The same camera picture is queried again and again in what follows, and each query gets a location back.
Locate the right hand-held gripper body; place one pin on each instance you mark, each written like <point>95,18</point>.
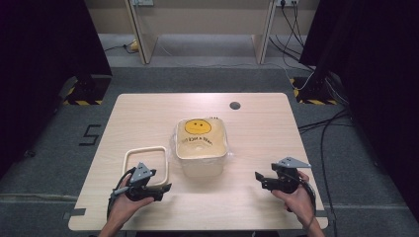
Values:
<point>286,184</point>

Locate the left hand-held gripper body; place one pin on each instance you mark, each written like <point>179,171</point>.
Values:
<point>140,194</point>

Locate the black curtain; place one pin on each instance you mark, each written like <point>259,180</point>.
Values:
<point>39,65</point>
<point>378,82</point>

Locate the clear smiley plastic bag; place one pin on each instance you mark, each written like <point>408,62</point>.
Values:
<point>197,131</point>

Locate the dark round table grommet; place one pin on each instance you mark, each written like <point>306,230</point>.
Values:
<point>234,105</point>

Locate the person's left hand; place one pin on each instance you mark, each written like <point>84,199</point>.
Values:
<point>120,209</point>

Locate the striped black stand base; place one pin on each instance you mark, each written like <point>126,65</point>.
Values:
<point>87,90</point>
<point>313,94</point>

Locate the cream plastic bin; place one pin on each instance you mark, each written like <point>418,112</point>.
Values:
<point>201,168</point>

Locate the person's right hand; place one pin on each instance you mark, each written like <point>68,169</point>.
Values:
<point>301,204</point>

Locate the yellow floor object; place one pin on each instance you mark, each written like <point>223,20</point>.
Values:
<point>134,46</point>

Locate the white wall socket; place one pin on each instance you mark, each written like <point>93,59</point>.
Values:
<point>141,2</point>

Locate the white power strip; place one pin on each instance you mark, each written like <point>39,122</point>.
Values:
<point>287,2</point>

